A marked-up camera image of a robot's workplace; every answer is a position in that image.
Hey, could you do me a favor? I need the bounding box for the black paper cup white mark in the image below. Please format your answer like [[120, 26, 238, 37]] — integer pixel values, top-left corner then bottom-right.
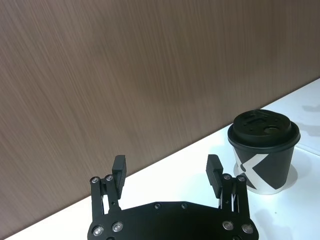
[[231, 139, 298, 196]]

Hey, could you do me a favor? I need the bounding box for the black plastic cup lid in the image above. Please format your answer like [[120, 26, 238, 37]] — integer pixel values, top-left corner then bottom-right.
[[227, 109, 301, 152]]

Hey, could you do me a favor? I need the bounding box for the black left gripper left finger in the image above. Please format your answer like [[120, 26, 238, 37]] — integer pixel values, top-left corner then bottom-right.
[[89, 154, 129, 226]]

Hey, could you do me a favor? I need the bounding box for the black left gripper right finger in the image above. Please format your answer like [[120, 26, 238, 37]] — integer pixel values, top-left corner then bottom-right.
[[206, 154, 251, 221]]

